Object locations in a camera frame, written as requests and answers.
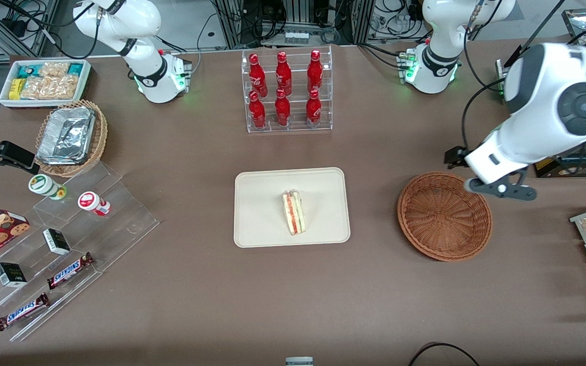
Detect aluminium frame rack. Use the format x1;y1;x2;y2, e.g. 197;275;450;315
214;0;375;49

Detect clear acrylic stepped display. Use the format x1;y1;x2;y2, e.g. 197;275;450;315
0;162;160;342

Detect clear acrylic bottle rack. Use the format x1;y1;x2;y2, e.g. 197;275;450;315
241;45;333;134

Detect black floor cable loop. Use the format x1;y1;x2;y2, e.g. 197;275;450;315
407;343;482;366

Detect silver foil tray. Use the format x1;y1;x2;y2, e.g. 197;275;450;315
36;106;96;166

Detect small black box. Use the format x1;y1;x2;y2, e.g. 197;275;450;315
0;262;27;288
43;228;71;256

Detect clear bag of crackers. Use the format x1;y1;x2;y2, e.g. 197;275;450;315
20;75;79;100
39;61;71;78

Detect red lid yogurt bottle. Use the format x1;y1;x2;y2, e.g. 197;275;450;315
78;191;111;217

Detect tan wicker basket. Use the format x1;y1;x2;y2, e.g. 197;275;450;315
35;99;108;177

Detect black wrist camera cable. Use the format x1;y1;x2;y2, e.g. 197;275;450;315
461;76;507;153

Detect Snickers chocolate bar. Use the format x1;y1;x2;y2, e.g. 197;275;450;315
0;293;50;331
47;252;95;290

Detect black countertop appliance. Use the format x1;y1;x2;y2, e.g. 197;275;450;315
495;9;586;178

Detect beige rectangular tray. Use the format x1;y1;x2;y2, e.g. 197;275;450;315
233;167;351;249

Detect white rectangular snack bin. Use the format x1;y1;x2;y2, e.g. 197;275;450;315
0;58;92;110

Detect red cola bottle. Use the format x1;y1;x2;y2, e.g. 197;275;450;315
306;89;322;128
274;88;291;127
307;49;323;95
249;53;268;98
275;51;292;96
249;90;267;130

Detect green lid yogurt bottle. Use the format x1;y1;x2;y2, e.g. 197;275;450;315
28;174;68;201

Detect triangular sandwich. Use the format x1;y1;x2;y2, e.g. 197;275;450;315
282;190;306;236

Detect brown round wicker basket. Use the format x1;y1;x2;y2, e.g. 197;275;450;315
397;171;493;262

